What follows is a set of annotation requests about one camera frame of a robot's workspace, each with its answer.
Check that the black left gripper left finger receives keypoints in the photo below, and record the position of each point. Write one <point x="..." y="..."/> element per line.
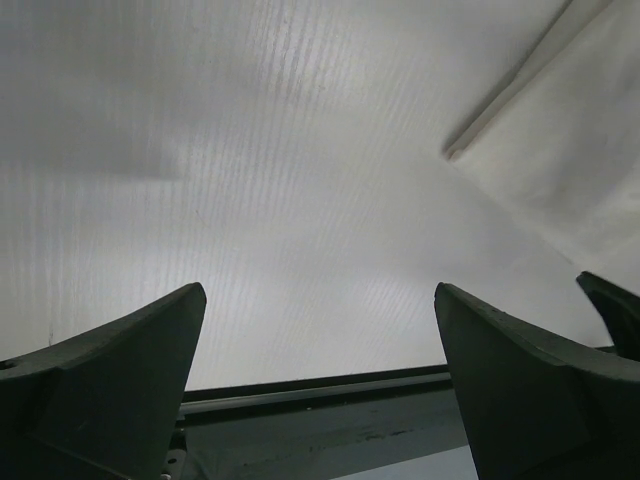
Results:
<point x="102" y="404"/>

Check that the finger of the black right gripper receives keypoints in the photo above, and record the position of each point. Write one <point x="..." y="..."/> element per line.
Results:
<point x="619" y="310"/>

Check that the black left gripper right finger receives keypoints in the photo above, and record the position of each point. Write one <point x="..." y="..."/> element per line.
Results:
<point x="534" y="404"/>

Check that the white t shirt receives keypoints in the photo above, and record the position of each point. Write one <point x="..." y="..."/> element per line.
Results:
<point x="557" y="145"/>

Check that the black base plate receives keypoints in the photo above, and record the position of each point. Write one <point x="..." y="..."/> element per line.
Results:
<point x="398" y="424"/>

